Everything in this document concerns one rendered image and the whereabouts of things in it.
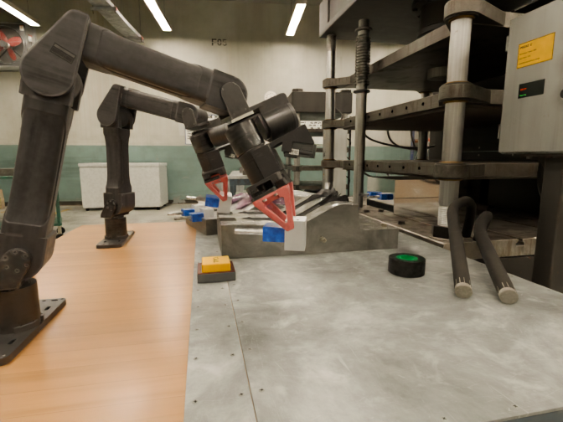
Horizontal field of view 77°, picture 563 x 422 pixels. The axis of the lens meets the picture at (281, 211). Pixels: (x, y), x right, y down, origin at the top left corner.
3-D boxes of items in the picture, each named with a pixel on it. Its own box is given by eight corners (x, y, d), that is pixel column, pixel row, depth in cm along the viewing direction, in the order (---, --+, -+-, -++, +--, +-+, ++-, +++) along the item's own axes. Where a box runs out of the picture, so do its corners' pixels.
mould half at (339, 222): (222, 259, 90) (220, 207, 88) (217, 237, 115) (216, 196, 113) (397, 248, 101) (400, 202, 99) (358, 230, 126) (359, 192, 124)
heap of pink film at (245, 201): (235, 213, 125) (234, 192, 124) (217, 208, 141) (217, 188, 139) (296, 208, 138) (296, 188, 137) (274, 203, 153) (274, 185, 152)
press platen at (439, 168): (450, 218, 111) (454, 162, 108) (318, 185, 236) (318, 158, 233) (648, 209, 129) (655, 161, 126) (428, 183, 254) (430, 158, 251)
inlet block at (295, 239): (231, 248, 63) (231, 218, 62) (238, 241, 68) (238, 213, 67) (304, 251, 62) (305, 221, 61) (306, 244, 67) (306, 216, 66)
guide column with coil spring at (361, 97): (353, 267, 196) (361, 18, 176) (348, 265, 201) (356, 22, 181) (362, 266, 197) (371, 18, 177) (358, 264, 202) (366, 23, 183)
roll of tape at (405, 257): (398, 265, 86) (398, 250, 86) (431, 272, 81) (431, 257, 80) (381, 272, 81) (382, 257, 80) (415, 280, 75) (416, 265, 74)
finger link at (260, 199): (309, 216, 66) (286, 172, 65) (307, 223, 59) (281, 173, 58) (277, 233, 67) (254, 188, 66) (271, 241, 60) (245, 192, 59)
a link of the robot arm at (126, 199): (135, 212, 113) (132, 107, 107) (121, 215, 106) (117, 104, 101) (118, 211, 114) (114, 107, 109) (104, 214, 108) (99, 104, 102)
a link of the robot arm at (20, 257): (44, 235, 57) (2, 238, 55) (29, 248, 49) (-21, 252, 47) (49, 272, 58) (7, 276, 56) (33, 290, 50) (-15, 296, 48)
